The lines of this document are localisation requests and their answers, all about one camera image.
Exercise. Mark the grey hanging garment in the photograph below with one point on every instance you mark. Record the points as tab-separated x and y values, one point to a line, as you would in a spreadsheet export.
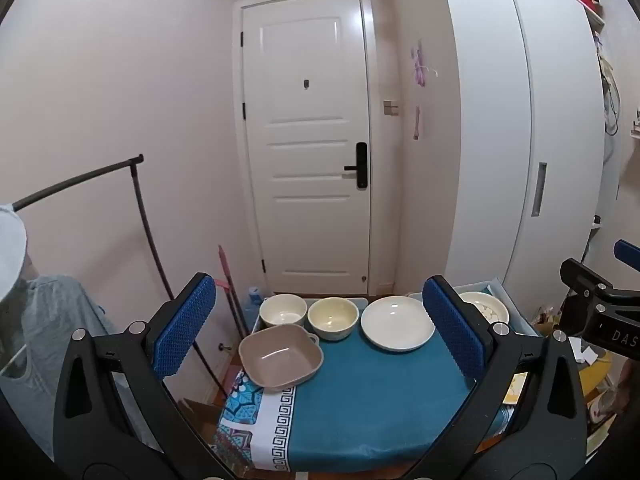
55	325

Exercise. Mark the black clothes rack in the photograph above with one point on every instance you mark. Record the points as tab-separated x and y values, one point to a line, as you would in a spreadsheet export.
145	215

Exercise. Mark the white square bowl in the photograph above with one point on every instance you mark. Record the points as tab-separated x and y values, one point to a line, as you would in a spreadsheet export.
283	312

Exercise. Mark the purple flower wall sticker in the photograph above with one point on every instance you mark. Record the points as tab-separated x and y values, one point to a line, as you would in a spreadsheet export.
420	65

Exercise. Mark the wall light switch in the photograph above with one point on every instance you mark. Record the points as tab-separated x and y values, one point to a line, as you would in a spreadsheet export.
391	107

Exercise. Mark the white wardrobe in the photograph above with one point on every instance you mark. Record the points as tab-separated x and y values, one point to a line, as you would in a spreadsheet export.
490	135

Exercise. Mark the plain white plate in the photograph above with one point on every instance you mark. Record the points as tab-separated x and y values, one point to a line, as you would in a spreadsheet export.
397	325

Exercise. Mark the flat cardboard box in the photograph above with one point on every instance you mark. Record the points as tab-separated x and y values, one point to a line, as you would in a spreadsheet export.
197	417

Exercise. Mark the pink strip wall sticker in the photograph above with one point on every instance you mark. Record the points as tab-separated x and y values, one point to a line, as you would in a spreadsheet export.
417	122

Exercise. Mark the patterned white plate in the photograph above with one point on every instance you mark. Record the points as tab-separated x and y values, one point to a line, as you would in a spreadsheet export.
487	307

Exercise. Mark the white panel door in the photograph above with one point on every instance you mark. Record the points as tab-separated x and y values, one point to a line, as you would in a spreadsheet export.
305	185

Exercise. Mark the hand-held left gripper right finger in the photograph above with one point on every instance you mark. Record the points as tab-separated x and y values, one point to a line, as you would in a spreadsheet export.
454	330

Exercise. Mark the white hat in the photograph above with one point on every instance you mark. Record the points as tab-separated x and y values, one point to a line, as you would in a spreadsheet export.
11	255

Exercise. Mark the clear water bottle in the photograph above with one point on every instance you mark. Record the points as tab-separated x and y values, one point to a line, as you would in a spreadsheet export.
255	310

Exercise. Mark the cream round bowl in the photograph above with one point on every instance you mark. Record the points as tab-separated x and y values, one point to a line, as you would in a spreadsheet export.
333	320

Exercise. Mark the pink broom stick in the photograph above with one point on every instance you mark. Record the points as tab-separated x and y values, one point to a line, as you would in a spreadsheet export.
226	275

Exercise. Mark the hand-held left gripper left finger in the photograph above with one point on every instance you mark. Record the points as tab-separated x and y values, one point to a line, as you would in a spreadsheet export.
184	330

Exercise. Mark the teal patterned tablecloth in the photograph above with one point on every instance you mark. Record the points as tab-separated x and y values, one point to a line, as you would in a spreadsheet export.
380	410

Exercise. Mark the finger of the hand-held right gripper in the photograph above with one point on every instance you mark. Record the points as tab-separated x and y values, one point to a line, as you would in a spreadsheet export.
580	275
629	251

